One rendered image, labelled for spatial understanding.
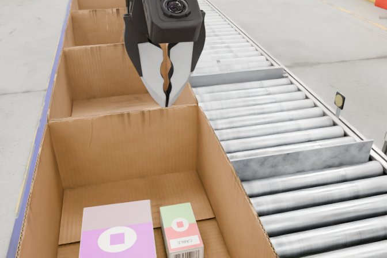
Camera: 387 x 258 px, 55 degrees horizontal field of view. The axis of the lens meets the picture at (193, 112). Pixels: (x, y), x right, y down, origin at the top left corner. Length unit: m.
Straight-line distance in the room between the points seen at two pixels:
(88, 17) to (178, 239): 1.02
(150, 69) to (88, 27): 1.05
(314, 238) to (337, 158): 0.31
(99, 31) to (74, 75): 0.40
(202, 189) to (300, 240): 0.26
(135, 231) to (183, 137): 0.24
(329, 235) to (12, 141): 2.22
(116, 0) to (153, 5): 1.52
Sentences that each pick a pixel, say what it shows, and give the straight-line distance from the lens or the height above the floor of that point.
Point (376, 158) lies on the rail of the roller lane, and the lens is 1.22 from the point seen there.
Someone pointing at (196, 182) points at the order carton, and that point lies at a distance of 0.79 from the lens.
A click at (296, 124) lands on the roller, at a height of 0.75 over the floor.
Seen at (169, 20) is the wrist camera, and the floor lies 1.31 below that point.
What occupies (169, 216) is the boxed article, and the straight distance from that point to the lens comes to 0.66.
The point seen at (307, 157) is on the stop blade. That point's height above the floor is 0.78.
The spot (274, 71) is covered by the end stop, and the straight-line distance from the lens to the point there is 1.61.
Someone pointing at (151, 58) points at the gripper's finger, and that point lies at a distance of 0.42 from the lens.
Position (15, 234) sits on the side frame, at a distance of 0.73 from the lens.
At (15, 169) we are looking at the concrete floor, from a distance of 2.48.
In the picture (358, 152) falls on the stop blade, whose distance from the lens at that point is 1.17.
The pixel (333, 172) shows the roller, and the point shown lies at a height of 0.75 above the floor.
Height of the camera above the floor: 1.40
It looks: 30 degrees down
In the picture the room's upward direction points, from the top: straight up
